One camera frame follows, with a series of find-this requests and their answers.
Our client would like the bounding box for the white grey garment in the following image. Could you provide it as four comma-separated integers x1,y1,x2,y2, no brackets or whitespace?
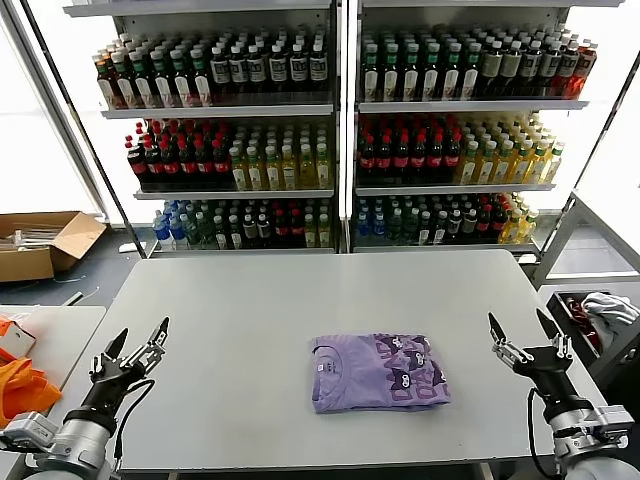
579,292,640,351

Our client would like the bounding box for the grey window post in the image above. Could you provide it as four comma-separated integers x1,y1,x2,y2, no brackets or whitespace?
0,0,110,222

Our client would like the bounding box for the small red label cola bottle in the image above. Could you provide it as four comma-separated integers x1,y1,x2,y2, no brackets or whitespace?
289,210,306,250
273,210,290,250

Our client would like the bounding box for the dark bottle beige label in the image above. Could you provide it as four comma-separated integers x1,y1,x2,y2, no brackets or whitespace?
482,41,504,99
501,41,523,99

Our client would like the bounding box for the white rods bundle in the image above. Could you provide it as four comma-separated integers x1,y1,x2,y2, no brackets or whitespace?
13,222,69,250

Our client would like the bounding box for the black metal pole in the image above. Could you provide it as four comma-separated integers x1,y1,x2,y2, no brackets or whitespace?
20,0,149,260

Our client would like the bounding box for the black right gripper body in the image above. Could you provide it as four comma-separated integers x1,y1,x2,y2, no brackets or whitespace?
514,344,591,419

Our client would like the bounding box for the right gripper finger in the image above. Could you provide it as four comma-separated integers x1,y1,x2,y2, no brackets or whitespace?
535,307,575,360
487,312,535,370

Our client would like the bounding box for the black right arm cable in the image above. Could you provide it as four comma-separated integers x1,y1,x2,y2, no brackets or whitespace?
525,387,557,469

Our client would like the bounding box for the dark tea bottle green band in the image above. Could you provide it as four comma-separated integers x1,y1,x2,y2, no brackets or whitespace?
131,51,154,109
112,51,135,109
191,48,213,107
171,49,194,108
151,50,174,108

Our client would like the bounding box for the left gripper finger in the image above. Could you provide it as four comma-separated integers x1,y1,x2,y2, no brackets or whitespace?
88,327,129,377
126,316,170,372

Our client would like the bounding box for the red tea bottle white label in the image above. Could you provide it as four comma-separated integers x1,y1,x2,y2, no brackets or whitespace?
97,59,118,111

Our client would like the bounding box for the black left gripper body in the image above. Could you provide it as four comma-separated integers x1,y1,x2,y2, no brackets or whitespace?
63,358,147,427

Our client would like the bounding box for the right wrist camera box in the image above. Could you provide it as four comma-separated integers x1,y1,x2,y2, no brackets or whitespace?
584,404,636,449

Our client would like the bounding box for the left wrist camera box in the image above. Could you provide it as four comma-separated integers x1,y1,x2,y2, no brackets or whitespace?
0,412,59,451

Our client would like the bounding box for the grey metal shelf unit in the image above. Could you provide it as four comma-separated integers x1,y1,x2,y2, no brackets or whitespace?
349,0,594,259
61,0,346,259

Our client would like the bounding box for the red cap cola bottle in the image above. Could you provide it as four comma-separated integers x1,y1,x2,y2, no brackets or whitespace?
127,136,147,186
358,134,377,183
392,134,411,183
410,133,429,183
375,134,394,183
160,137,180,186
144,137,162,186
444,132,462,183
178,137,198,186
212,137,231,186
427,133,446,183
195,137,214,186

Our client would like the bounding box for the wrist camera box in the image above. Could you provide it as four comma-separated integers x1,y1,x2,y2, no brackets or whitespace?
584,404,636,449
0,412,59,451

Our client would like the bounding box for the purple printed t-shirt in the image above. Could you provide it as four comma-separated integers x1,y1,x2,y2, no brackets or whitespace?
308,332,452,415

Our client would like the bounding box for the orange fabric bag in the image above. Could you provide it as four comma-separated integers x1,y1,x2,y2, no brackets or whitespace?
0,359,64,426

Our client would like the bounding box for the grey metal frame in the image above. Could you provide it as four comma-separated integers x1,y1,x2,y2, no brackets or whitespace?
529,188,640,291

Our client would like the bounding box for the white orange small carton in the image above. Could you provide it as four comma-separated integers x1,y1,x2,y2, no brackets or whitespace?
0,313,39,357

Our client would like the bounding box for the green cap dark bottle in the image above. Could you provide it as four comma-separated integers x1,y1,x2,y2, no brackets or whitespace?
443,42,462,101
462,42,482,100
423,42,443,102
382,43,402,102
402,43,422,102
362,44,382,102

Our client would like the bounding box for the black storage bin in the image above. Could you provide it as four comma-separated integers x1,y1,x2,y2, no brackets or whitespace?
547,291,640,382

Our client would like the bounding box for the open cardboard box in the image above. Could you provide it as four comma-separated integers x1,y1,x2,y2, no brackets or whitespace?
0,210,109,284

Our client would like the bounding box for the red garment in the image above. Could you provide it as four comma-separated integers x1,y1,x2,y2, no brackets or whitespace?
569,297,601,346

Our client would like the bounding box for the dark bottle black print label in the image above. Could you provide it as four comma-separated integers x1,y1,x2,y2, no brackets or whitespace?
540,41,561,98
269,45,289,94
210,46,231,96
289,44,308,94
521,41,543,98
229,46,249,95
247,45,267,95
309,44,328,94

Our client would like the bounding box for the yellow juice bottle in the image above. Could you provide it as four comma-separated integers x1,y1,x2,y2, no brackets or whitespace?
230,147,249,192
530,141,550,185
314,143,333,190
264,146,282,192
545,142,566,184
478,141,499,186
496,141,516,185
297,144,315,191
459,142,481,186
513,141,533,185
247,146,265,192
280,145,298,191

